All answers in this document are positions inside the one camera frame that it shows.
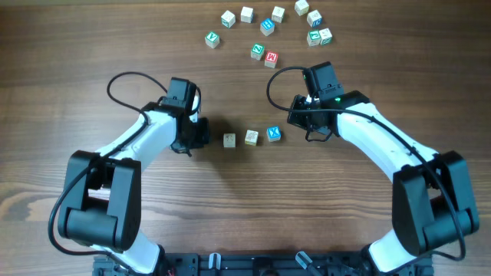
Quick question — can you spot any plain block with red drawing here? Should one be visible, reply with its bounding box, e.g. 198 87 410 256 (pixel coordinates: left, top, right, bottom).
223 133 236 148

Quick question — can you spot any blue letter X block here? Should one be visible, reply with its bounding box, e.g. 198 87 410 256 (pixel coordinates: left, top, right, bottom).
267 126 282 142

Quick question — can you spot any plain block with yellow side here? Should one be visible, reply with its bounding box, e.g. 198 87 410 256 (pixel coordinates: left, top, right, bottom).
245 130 259 146

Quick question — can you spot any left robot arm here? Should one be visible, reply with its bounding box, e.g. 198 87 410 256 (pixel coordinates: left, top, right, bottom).
48 77 209 275

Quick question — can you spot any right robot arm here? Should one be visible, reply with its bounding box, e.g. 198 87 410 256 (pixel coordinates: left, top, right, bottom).
287 62 479 275

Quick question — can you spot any red letter M block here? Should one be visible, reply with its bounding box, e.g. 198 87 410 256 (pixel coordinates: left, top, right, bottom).
264 51 278 68

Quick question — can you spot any green letter J block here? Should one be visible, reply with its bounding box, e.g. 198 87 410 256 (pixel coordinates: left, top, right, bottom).
307 30 321 47

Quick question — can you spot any block with green drawing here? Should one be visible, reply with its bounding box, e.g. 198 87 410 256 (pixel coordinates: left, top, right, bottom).
319 28 333 45

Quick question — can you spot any green letter Z block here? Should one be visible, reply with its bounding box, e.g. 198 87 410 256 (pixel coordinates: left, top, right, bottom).
251 43 265 61

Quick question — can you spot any green letter V block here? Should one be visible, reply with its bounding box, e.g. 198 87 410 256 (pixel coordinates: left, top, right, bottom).
205 31 220 49

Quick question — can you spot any block with blue side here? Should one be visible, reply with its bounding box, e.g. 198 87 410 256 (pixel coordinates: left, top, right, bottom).
307 10 322 28

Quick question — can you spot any blue letter H block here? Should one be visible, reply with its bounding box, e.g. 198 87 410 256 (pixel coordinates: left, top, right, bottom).
260 18 275 36

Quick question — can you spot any plain block with green side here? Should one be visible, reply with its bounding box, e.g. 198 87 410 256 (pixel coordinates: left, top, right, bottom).
272 6 285 23

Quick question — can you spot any plain wooden block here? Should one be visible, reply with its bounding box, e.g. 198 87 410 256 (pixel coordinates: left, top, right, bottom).
241 6 254 23

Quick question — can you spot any left black cable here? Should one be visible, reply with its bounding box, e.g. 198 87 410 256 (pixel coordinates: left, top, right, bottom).
47 71 170 269

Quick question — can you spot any black cable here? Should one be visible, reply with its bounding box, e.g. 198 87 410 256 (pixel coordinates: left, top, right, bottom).
265 66 467 275
47 71 170 269

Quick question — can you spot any right black cable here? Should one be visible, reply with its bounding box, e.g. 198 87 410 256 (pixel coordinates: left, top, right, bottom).
265 66 467 275

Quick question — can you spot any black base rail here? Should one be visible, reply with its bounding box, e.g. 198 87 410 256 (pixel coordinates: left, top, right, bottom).
91 251 434 276

